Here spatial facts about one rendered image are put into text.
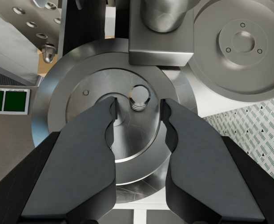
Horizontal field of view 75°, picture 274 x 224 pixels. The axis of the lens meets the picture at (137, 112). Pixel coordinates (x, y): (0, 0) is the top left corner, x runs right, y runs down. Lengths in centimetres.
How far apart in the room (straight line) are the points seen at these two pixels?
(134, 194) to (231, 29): 18
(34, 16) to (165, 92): 36
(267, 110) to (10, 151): 56
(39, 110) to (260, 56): 21
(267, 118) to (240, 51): 10
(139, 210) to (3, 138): 40
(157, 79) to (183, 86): 3
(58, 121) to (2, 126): 44
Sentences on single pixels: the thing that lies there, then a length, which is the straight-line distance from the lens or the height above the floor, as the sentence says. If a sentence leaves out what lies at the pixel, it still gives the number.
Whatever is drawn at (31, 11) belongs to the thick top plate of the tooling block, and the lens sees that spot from 46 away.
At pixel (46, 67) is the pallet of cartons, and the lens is 286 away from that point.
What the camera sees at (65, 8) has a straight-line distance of 23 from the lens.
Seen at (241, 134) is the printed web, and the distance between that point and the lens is 31.
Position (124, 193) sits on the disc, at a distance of 17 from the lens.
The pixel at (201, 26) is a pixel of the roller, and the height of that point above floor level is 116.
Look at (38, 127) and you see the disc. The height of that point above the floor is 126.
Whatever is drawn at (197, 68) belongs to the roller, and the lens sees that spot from 18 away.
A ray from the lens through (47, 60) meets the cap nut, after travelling 57.
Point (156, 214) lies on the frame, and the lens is 62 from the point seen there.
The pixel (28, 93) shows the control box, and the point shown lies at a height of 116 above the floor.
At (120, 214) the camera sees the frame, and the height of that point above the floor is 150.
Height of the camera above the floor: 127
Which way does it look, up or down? 7 degrees down
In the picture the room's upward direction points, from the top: 178 degrees counter-clockwise
